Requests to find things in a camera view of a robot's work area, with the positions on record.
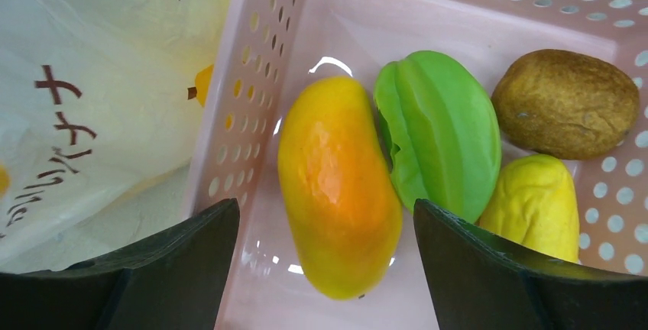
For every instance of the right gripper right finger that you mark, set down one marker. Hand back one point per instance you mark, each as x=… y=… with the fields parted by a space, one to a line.
x=479 y=280

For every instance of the orange yellow fake mango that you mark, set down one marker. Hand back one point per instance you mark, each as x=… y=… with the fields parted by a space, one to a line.
x=344 y=214

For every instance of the brown fake kiwi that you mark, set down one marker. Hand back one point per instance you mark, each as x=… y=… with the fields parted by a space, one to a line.
x=565 y=104

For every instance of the green fake starfruit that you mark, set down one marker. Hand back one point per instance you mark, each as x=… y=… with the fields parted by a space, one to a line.
x=441 y=132

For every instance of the translucent orange plastic bag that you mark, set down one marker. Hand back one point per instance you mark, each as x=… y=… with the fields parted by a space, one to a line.
x=95 y=104

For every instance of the pink plastic basket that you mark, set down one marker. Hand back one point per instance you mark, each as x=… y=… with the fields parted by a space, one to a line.
x=270 y=49

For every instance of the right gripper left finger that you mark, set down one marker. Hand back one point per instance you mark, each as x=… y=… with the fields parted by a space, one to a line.
x=173 y=279

